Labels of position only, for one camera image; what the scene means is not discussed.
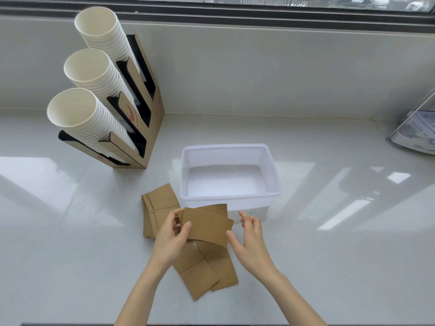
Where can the person's left hand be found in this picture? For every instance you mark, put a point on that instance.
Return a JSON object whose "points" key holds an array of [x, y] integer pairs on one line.
{"points": [[166, 244]]}

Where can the white plastic container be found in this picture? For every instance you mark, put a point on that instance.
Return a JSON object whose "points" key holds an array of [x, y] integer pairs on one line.
{"points": [[226, 186]]}

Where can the cardboard cup dispenser rack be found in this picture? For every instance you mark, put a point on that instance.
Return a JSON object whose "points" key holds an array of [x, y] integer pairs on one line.
{"points": [[149, 125]]}

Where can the stack of brown sleeves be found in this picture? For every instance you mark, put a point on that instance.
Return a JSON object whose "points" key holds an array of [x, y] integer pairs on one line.
{"points": [[158, 203]]}

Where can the person's right thumb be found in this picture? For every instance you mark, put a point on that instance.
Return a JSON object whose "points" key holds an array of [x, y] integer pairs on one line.
{"points": [[235, 241]]}

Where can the brown cardboard cup sleeve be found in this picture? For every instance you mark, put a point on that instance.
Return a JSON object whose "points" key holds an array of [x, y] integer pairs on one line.
{"points": [[188, 258], [210, 229], [198, 280], [222, 271], [209, 209]]}

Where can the person's left thumb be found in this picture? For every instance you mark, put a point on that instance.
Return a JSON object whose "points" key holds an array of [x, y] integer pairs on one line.
{"points": [[187, 231]]}

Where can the stack of white paper cups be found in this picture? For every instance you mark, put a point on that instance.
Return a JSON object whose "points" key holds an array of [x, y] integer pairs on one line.
{"points": [[102, 33], [91, 74], [78, 115]]}

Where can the person's right forearm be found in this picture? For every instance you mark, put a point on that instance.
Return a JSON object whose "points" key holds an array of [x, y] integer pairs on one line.
{"points": [[292, 302]]}

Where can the person's right hand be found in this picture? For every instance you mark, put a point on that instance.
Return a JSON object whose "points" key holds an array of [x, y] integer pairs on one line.
{"points": [[256, 249]]}

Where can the clear acrylic holder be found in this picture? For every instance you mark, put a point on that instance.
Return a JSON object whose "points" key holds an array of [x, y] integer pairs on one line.
{"points": [[416, 130]]}

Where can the dark window frame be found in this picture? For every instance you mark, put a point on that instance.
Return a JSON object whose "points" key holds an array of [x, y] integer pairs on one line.
{"points": [[204, 11]]}

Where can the person's left forearm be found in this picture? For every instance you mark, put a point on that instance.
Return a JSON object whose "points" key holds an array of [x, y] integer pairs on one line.
{"points": [[142, 295]]}

